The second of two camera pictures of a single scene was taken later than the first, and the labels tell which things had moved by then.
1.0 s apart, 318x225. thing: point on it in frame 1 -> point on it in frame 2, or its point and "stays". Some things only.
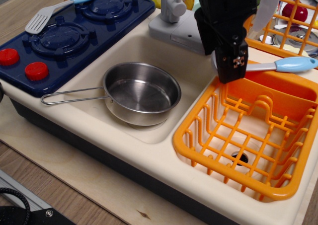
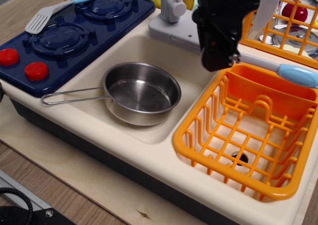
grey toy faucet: (176, 23) stays
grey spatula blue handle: (44, 14) stays
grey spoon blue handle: (283, 65) -> (297, 74)
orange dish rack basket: (257, 132) stays
